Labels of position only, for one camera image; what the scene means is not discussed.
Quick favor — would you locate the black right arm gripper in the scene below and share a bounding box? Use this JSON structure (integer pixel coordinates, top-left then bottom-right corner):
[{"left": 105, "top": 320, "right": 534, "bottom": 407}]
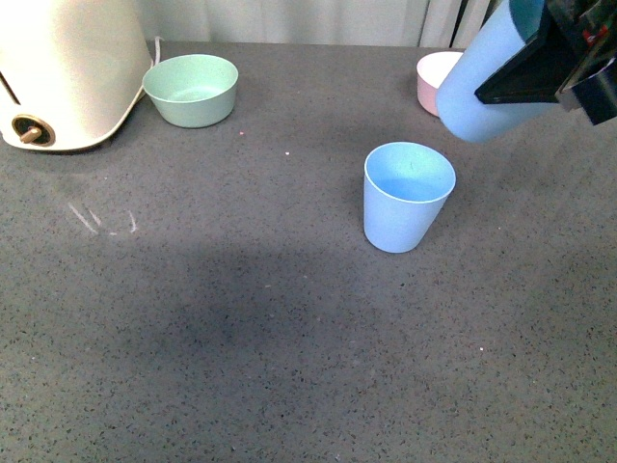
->
[{"left": 474, "top": 0, "right": 616, "bottom": 125}]

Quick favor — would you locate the blue cup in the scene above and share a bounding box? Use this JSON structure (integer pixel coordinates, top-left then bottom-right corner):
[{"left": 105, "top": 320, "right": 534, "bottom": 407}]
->
[
  {"left": 363, "top": 142, "right": 456, "bottom": 254},
  {"left": 436, "top": 1, "right": 554, "bottom": 143}
]

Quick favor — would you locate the pink bowl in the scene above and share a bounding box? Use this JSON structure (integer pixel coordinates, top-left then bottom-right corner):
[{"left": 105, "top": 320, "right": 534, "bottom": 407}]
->
[{"left": 416, "top": 51, "right": 463, "bottom": 117}]

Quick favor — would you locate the green bowl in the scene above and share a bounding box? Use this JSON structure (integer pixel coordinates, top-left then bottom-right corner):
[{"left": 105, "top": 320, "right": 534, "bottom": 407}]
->
[{"left": 143, "top": 54, "right": 239, "bottom": 128}]

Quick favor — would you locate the cream white toaster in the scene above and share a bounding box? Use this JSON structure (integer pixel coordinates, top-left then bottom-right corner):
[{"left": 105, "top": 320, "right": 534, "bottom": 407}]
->
[{"left": 1, "top": 1, "right": 152, "bottom": 151}]

